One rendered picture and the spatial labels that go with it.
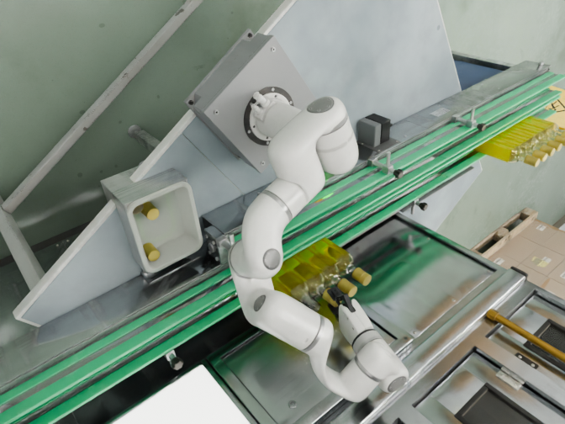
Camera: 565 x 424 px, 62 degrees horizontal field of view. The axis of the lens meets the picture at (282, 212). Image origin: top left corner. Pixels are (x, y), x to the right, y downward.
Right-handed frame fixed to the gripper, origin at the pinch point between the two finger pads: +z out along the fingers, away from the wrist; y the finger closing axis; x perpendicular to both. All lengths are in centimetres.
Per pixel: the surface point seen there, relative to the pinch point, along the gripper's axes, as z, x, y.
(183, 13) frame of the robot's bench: 97, 6, 57
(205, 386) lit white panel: -1.0, 39.1, -11.7
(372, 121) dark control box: 47, -41, 23
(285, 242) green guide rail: 22.0, 4.5, 6.1
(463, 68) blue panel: 92, -121, 12
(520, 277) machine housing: -8, -61, -13
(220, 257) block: 21.2, 24.3, 9.6
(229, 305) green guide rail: 14.4, 25.8, -2.8
